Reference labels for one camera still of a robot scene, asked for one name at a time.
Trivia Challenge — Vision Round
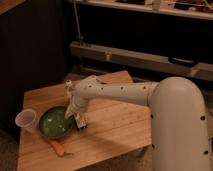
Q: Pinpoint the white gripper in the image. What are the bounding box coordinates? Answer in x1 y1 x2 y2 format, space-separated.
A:
65 99 88 118

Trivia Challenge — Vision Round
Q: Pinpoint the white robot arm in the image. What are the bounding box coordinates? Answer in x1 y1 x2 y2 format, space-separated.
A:
65 75 211 171

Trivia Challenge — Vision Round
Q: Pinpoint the long grey case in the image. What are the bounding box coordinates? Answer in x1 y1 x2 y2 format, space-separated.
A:
69 42 213 81

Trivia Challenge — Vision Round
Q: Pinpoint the cluttered back shelf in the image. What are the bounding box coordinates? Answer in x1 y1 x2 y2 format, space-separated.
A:
68 0 213 21

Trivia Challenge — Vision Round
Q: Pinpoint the translucent plastic cup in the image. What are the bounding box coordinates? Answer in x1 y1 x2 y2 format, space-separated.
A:
15 109 38 133

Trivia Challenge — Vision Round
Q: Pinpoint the green ceramic bowl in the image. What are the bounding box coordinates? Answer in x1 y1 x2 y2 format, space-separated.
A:
38 106 75 139

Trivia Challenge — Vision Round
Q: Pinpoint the orange carrot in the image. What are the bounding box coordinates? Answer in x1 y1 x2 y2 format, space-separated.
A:
48 140 71 157

